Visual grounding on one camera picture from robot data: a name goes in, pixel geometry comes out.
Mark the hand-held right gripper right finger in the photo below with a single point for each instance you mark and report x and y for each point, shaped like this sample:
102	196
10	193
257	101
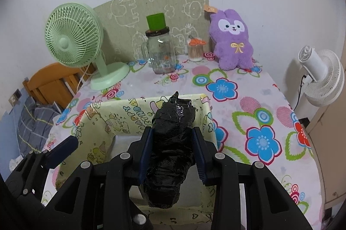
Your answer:
199	158

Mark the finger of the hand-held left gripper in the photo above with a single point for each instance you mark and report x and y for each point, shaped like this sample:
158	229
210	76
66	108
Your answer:
62	150

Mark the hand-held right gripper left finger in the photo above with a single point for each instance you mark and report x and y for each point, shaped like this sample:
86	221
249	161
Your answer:
144	157

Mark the black plastic bag roll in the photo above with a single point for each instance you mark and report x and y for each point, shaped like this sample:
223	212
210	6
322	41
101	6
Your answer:
167	138

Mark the cartoon print fabric storage box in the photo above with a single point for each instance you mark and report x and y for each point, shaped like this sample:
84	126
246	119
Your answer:
121	116

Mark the plaid grey pillow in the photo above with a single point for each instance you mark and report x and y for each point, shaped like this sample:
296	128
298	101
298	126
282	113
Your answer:
35	122

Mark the white cloth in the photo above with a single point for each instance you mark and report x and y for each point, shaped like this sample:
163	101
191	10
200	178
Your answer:
16	162

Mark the wooden chair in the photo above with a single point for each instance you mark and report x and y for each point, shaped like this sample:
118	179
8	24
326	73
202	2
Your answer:
46	78

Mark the glass mug jar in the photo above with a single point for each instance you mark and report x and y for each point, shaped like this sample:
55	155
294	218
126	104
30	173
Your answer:
162	54

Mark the cotton swab container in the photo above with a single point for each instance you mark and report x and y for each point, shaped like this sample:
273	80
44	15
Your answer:
195	53

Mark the black flat floor object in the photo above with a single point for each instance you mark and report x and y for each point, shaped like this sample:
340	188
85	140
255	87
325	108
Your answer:
304	122

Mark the green desk fan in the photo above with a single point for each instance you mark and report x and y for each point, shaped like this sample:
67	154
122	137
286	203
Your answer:
67	38

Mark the purple plush rabbit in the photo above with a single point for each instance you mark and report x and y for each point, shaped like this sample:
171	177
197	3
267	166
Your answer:
231	49

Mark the green plastic cup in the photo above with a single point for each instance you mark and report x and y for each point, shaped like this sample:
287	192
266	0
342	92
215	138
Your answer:
156	21

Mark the white standing fan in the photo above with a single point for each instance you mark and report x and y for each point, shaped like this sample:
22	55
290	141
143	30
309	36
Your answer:
324	78

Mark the green cartoon print board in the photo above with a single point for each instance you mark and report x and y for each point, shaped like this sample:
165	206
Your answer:
129	8

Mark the wall socket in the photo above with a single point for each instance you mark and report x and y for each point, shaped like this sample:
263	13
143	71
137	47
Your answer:
16	96

